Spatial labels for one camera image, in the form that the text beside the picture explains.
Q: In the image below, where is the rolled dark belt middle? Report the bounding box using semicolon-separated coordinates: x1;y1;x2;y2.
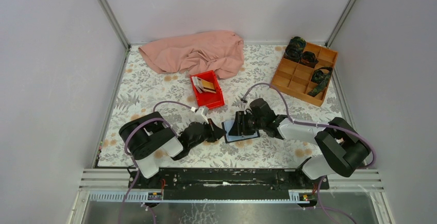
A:
299;51;318;68

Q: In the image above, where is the pink cloth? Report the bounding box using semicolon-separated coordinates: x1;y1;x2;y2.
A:
139;30;244;79

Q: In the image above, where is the rolled dark belt top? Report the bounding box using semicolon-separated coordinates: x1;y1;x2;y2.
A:
283;36;307;63

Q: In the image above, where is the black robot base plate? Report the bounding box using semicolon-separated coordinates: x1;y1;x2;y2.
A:
128;167;329;201

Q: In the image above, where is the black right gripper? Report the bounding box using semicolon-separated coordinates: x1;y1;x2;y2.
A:
228;111;265;136

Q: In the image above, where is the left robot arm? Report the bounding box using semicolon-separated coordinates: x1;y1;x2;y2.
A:
119;112;226;188

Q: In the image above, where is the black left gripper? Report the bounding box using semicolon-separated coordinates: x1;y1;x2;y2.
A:
188;119;226;151

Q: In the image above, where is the wooden compartment tray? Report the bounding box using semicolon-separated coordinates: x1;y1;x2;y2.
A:
271;42;339;107

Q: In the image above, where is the camouflage strap in tray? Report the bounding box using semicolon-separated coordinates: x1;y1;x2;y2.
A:
307;66;334;97

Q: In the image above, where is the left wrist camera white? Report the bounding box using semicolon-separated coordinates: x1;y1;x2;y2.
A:
191;106;209;124

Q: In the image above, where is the stack of cards in bin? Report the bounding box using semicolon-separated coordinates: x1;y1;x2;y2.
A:
191;76;204;93

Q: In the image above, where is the red plastic bin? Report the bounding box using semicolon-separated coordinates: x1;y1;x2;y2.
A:
190;71;225;109

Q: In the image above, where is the rolled dark belt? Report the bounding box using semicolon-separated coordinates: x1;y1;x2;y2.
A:
299;51;318;68
283;36;307;63

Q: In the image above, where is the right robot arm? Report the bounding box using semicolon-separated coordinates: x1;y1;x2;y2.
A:
222;98;371;189

